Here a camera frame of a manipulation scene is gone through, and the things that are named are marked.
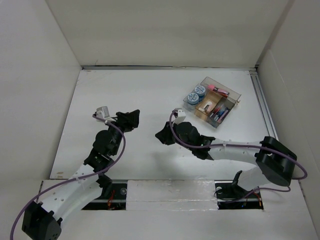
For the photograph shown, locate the blue tape roll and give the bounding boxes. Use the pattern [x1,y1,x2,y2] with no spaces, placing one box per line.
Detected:
[194,85,207,99]
[186,92,200,106]

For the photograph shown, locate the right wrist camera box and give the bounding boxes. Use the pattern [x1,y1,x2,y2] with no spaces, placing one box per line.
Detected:
[173,108,186,125]

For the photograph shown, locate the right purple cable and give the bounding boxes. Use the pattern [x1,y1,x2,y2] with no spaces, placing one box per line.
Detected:
[169,108,308,202]

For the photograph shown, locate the clear compartment desk organizer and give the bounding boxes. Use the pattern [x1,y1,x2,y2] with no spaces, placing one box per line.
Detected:
[183,76,241,128]

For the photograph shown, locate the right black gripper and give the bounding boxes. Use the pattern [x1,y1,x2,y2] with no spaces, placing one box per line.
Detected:
[155,120,194,151]

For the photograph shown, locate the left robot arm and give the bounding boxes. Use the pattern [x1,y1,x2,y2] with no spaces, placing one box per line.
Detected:
[21,107,140,240]

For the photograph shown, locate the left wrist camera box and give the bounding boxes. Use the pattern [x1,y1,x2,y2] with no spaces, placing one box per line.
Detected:
[95,106,110,120]

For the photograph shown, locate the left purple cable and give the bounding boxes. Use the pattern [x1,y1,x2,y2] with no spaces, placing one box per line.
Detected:
[9,113,127,240]

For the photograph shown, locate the aluminium side rail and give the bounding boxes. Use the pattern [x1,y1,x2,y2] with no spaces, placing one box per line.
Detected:
[249,68,279,140]

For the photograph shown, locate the purple cable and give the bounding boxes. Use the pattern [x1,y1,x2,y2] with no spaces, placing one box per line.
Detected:
[169,108,308,202]
[9,113,127,240]

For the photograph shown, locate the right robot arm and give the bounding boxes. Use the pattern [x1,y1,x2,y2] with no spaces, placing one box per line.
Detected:
[155,121,297,200]

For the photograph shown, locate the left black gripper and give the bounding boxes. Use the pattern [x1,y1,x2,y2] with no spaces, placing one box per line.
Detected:
[103,109,138,156]

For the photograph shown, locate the pink red gel pen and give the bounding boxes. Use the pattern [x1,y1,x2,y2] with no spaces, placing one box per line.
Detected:
[210,105,226,119]

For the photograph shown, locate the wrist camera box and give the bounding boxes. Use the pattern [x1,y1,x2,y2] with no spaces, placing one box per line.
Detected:
[173,108,186,125]
[95,106,110,120]

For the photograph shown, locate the metal base rail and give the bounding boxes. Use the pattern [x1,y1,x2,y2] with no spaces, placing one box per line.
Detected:
[84,179,264,211]

